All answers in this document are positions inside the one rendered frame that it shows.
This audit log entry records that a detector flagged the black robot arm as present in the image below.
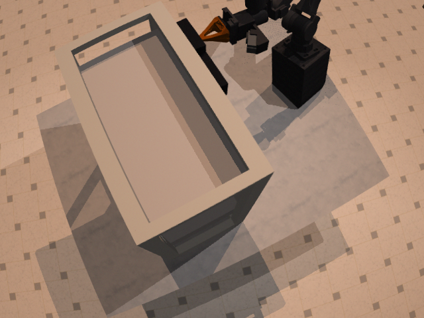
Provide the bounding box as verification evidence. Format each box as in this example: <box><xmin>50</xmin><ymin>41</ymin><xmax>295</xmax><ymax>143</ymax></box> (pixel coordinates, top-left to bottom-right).
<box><xmin>235</xmin><ymin>0</ymin><xmax>321</xmax><ymax>61</ymax></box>

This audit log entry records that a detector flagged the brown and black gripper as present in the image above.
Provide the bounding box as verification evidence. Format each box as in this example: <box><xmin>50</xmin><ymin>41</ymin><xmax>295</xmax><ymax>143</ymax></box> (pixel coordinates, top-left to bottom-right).
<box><xmin>199</xmin><ymin>7</ymin><xmax>251</xmax><ymax>45</ymax></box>

